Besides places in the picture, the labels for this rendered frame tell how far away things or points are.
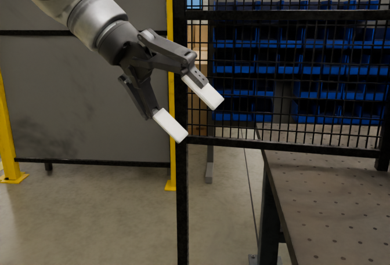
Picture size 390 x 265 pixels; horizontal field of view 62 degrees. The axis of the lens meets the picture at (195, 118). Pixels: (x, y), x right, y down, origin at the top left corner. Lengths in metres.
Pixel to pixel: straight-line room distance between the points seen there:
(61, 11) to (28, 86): 1.88
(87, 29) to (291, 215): 0.58
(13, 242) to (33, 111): 0.88
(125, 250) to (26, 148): 1.17
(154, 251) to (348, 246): 1.20
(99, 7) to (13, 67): 1.94
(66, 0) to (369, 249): 0.71
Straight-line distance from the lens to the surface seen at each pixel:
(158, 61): 0.53
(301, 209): 0.84
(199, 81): 0.49
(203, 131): 3.08
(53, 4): 0.57
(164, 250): 1.79
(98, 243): 1.90
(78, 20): 0.57
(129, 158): 2.32
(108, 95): 2.21
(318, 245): 0.74
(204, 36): 4.69
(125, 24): 0.57
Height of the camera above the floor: 1.13
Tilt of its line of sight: 17 degrees down
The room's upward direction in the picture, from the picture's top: straight up
